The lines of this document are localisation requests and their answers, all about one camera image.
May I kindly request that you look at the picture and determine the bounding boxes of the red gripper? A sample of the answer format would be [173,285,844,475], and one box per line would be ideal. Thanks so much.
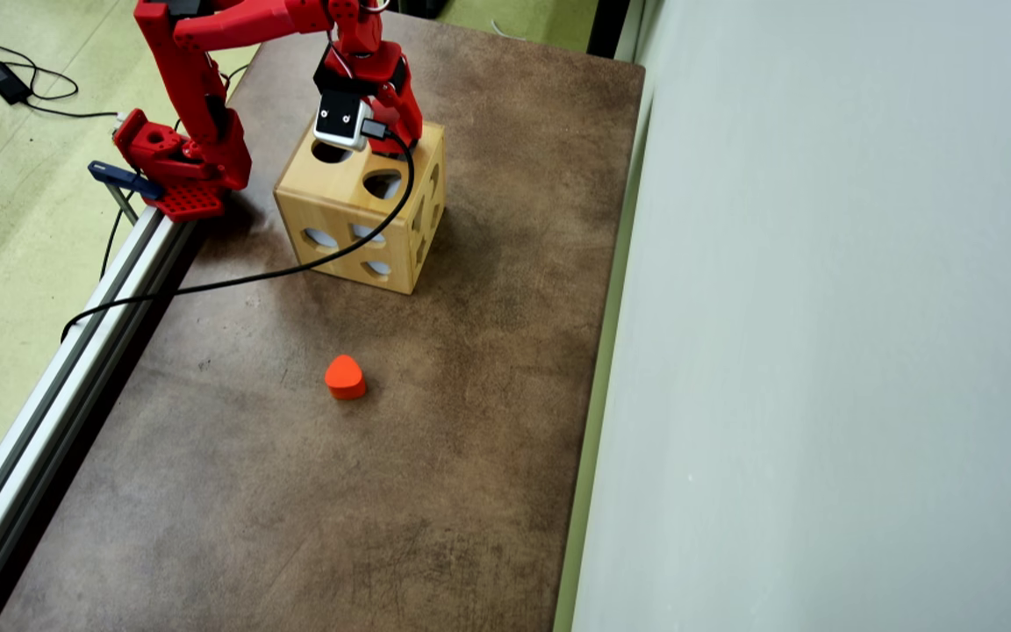
[314,42,424,146]

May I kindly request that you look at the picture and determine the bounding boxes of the wooden shape sorter box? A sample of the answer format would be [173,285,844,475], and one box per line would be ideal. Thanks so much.
[274,97,447,296]

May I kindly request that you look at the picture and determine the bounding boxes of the black object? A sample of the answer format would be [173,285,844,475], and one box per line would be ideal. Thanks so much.
[383,0,449,20]

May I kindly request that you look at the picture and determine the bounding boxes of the orange rounded triangle block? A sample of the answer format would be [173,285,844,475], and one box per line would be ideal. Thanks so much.
[325,355,368,401]

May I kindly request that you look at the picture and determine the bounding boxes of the blue clamp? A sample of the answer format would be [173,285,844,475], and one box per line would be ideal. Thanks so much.
[89,161,164,225]

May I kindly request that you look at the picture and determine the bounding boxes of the black power adapter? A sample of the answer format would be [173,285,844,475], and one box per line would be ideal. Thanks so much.
[0,61,32,104]

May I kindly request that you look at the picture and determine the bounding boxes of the black camera cable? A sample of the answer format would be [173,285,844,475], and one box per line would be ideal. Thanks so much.
[61,118,417,343]

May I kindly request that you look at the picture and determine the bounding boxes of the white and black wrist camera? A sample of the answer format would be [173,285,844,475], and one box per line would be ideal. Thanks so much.
[312,88,376,152]

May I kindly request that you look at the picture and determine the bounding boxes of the dark vertical post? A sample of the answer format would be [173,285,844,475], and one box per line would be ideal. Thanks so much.
[587,0,631,61]

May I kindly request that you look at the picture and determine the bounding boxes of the black cable under rail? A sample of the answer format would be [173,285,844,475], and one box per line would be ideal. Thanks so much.
[102,209,125,275]

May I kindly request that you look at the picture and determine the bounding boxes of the thin black adapter cable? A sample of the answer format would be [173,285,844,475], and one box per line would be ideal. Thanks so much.
[0,44,120,119]

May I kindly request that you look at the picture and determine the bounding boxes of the aluminium profile rail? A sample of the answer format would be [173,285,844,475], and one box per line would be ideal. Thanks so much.
[0,206,199,632]

